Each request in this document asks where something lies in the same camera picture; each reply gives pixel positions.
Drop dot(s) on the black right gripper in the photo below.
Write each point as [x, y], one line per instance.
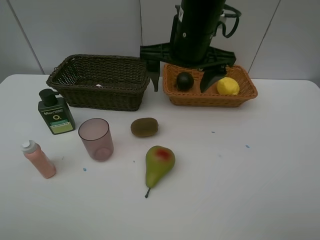
[186, 53]

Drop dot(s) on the dark green mangosteen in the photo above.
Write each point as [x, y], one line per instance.
[184, 81]

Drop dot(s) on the yellow lemon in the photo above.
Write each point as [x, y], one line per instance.
[228, 86]

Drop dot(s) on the brown kiwi fruit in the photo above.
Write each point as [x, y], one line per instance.
[144, 127]

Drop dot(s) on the green pear red blush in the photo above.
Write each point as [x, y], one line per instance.
[159, 161]

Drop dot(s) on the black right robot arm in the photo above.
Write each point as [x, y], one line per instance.
[194, 25]

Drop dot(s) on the orange wicker basket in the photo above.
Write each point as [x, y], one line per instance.
[211, 98]

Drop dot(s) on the dark brown wicker basket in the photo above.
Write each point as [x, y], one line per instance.
[103, 82]

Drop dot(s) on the translucent pink plastic cup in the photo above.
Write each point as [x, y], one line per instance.
[96, 137]

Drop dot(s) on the dark green pump bottle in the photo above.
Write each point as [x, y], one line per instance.
[55, 112]

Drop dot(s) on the pink bottle white cap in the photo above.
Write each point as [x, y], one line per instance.
[33, 152]

